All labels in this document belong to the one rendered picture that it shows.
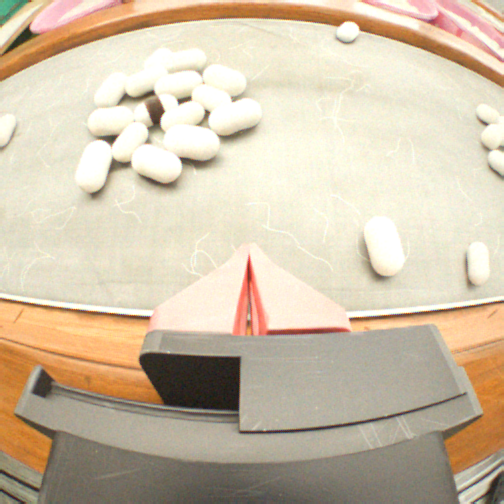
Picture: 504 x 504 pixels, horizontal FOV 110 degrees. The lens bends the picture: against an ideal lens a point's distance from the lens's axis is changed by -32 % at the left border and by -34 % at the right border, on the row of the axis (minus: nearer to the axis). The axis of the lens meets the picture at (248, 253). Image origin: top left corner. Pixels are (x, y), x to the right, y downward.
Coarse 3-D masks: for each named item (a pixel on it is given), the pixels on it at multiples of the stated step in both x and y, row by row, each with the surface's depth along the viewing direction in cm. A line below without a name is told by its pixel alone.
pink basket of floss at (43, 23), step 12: (60, 0) 24; (72, 0) 26; (84, 0) 28; (108, 0) 20; (48, 12) 24; (60, 12) 26; (84, 12) 20; (36, 24) 22; (48, 24) 25; (60, 24) 20
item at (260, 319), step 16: (256, 256) 10; (256, 272) 8; (272, 272) 8; (256, 288) 8; (272, 288) 7; (288, 288) 7; (304, 288) 7; (256, 304) 8; (272, 304) 6; (288, 304) 6; (304, 304) 6; (320, 304) 6; (336, 304) 6; (256, 320) 11; (272, 320) 5; (288, 320) 5; (304, 320) 5; (320, 320) 5; (336, 320) 5
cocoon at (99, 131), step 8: (96, 112) 15; (104, 112) 15; (112, 112) 15; (120, 112) 15; (128, 112) 15; (88, 120) 15; (96, 120) 15; (104, 120) 15; (112, 120) 15; (120, 120) 15; (128, 120) 15; (96, 128) 15; (104, 128) 15; (112, 128) 15; (120, 128) 15
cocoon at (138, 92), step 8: (144, 72) 16; (152, 72) 16; (160, 72) 16; (128, 80) 16; (136, 80) 16; (144, 80) 16; (152, 80) 16; (128, 88) 16; (136, 88) 16; (144, 88) 16; (152, 88) 17; (136, 96) 17
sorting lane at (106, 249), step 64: (64, 64) 20; (128, 64) 19; (256, 64) 18; (320, 64) 19; (384, 64) 19; (448, 64) 20; (64, 128) 17; (256, 128) 17; (320, 128) 17; (384, 128) 17; (448, 128) 17; (0, 192) 16; (64, 192) 16; (128, 192) 15; (192, 192) 15; (256, 192) 15; (320, 192) 15; (384, 192) 16; (448, 192) 16; (0, 256) 14; (64, 256) 14; (128, 256) 14; (192, 256) 14; (320, 256) 14; (448, 256) 14
